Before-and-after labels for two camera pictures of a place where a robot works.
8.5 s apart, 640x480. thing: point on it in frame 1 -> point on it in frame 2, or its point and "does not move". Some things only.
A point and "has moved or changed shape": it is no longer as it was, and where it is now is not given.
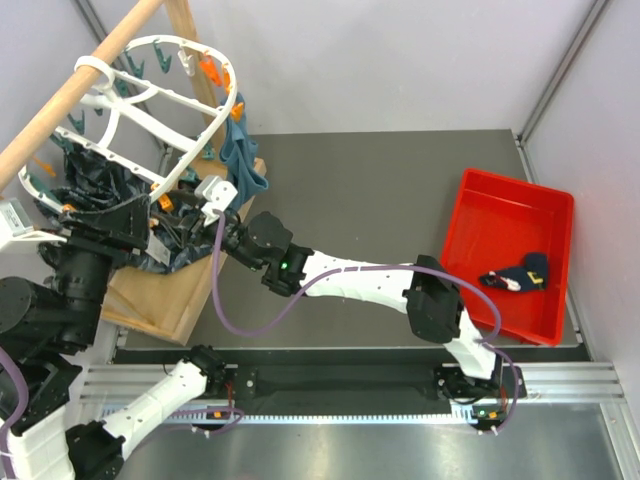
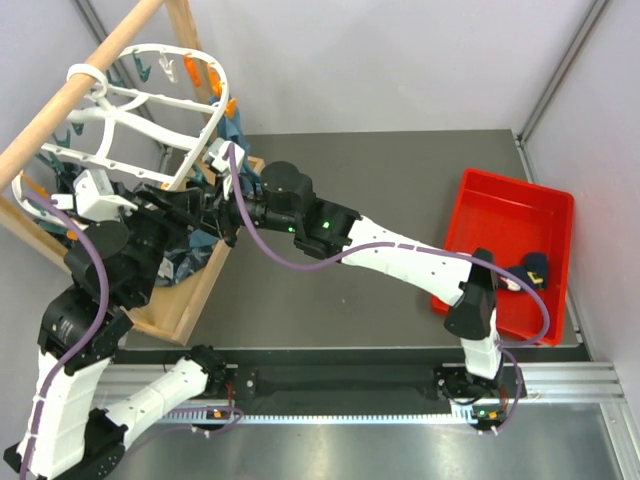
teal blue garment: [237, 154] has moved or changed shape
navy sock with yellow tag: [530, 277] does not move
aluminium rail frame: [109, 386] does not move
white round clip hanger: [167, 104] has moved or changed shape
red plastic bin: [496, 223] does not move
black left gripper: [116, 231] -> [186, 204]
